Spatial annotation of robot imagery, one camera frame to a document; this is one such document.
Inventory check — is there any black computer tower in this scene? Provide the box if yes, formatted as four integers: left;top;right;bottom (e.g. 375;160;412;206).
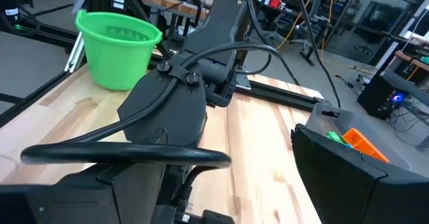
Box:
357;72;408;121

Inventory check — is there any grey translucent bin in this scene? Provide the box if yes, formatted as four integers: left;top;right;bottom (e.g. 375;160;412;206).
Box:
304;102;429;180

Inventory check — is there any long green toy brick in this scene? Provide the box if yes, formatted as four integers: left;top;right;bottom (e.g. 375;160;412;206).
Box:
326;131;353;148

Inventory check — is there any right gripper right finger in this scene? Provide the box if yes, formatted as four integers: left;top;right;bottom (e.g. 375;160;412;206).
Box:
290;123;429;224

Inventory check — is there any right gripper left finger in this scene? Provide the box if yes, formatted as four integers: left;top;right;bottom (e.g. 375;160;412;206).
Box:
0;163;168;224

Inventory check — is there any green plastic bucket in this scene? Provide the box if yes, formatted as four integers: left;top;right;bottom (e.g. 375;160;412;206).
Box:
74;9;164;91

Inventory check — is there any orange wedge toy block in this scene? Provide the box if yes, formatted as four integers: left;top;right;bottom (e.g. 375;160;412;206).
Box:
341;127;390;164

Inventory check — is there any wooden workbench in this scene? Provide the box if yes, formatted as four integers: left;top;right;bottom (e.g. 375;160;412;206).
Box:
139;0;210;20

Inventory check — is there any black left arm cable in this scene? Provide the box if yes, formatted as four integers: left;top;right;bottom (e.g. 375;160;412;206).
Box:
19;41;281;218

